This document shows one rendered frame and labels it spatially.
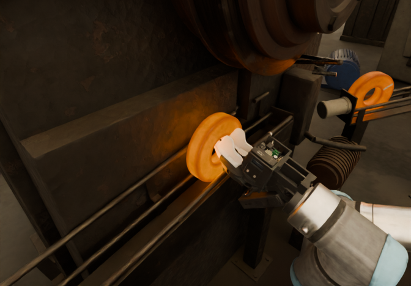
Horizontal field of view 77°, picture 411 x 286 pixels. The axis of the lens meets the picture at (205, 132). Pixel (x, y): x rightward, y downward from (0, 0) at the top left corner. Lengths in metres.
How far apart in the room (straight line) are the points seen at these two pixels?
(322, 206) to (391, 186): 1.40
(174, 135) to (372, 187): 1.42
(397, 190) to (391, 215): 1.20
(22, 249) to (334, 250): 1.32
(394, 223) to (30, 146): 0.64
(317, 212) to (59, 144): 0.40
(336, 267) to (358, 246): 0.06
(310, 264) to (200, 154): 0.28
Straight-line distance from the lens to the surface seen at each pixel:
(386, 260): 0.49
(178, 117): 0.52
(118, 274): 0.49
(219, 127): 0.52
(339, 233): 0.47
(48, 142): 0.43
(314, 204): 0.46
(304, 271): 0.58
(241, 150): 0.54
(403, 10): 3.34
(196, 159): 0.51
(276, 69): 0.58
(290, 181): 0.47
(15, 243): 1.56
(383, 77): 1.02
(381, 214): 0.65
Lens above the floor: 1.09
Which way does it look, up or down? 34 degrees down
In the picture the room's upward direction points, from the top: straight up
